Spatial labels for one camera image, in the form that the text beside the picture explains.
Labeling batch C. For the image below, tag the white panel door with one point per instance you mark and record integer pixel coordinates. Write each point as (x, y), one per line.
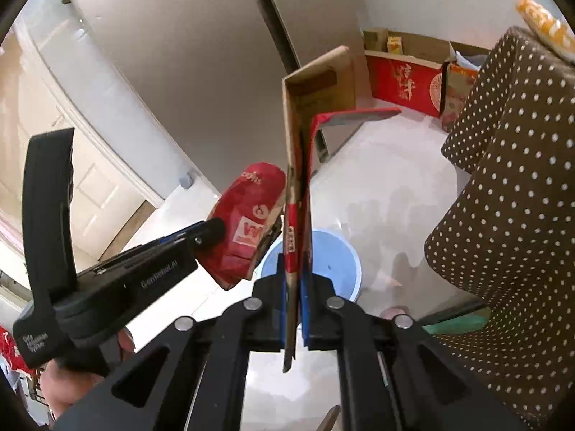
(90, 188)

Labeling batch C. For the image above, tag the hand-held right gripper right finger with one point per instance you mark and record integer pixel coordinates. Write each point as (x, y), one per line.
(307, 305)

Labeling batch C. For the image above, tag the small yellow carton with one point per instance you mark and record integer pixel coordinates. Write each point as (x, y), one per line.
(395, 45)

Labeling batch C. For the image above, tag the blue plastic waste bin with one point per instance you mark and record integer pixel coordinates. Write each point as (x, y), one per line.
(332, 265)

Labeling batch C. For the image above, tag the red cardboard box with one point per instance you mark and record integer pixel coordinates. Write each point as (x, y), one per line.
(294, 166)
(404, 85)

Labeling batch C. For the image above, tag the small grey door stopper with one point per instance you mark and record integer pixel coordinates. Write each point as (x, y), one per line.
(186, 179)

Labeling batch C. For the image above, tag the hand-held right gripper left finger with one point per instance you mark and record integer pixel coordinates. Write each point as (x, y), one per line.
(281, 318)

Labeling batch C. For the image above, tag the red printed bag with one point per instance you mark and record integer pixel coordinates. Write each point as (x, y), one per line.
(11, 350)

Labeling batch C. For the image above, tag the gold double door refrigerator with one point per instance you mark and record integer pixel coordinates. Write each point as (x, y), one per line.
(179, 76)

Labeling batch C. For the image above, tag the person's left hand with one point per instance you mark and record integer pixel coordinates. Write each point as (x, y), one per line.
(63, 390)

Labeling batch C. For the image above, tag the open colourful cardboard box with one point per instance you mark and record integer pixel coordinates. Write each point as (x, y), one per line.
(453, 98)

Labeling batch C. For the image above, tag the brown polka-dot round table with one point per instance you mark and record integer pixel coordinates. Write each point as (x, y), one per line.
(516, 188)

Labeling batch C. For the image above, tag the red snack bag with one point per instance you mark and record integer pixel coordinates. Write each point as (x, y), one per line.
(242, 215)

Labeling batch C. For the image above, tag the open red cardboard box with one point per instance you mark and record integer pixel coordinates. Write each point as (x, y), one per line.
(404, 85)

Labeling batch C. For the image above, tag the orange patterned packet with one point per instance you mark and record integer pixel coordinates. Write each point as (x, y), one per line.
(543, 22)

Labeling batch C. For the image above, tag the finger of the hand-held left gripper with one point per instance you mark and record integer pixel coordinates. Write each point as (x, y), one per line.
(269, 244)
(206, 233)

